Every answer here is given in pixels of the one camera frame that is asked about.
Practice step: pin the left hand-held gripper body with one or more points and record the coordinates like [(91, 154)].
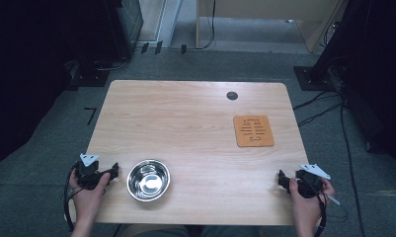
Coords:
[(86, 171)]

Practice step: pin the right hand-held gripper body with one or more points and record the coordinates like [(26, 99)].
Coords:
[(309, 184)]

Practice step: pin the stainless steel bowl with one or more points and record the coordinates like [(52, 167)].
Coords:
[(148, 181)]

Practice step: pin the person's right hand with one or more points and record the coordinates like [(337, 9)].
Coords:
[(305, 209)]

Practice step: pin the person's left hand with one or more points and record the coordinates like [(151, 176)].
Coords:
[(87, 200)]

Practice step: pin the orange square trivet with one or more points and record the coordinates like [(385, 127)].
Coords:
[(253, 131)]

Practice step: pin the black stand base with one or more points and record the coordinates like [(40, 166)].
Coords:
[(312, 79), (90, 74)]

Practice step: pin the dark curtain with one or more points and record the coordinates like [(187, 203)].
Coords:
[(24, 75)]

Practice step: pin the dark equipment rack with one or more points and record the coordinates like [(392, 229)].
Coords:
[(376, 65)]

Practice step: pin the dark metal cabinet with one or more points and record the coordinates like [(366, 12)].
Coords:
[(126, 23)]

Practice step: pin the light wooden cabinet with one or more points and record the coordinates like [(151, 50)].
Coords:
[(277, 13)]

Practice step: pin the small black floor bracket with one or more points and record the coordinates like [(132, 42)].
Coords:
[(144, 47), (158, 47), (183, 49)]

